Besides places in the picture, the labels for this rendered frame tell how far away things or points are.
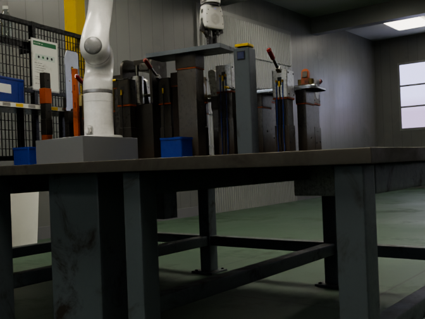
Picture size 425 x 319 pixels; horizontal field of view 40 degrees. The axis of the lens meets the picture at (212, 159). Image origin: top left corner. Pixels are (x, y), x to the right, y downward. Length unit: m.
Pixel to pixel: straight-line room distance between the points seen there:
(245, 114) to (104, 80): 0.59
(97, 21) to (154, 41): 4.86
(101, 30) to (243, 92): 0.62
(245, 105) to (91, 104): 0.62
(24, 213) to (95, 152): 2.79
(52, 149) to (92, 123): 0.19
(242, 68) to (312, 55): 8.36
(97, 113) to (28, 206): 2.73
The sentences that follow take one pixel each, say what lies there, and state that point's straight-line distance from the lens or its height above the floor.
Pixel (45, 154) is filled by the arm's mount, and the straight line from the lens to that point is 2.41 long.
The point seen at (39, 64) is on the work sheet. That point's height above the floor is 1.30.
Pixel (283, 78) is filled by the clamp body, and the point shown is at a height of 1.02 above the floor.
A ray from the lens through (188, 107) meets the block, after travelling 2.47.
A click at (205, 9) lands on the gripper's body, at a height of 1.31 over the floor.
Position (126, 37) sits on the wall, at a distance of 6.94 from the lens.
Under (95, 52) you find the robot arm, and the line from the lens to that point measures 2.37.
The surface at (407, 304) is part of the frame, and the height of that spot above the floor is 0.23.
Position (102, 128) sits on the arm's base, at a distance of 2.37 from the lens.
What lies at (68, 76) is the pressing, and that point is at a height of 1.20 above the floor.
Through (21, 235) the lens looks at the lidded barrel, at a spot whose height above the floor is 0.15.
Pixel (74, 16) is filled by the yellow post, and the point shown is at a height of 1.67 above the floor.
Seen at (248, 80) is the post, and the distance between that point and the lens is 2.36.
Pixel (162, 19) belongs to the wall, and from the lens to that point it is 7.46.
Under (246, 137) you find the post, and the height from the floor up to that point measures 0.78.
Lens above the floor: 0.67
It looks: level
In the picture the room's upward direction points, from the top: 2 degrees counter-clockwise
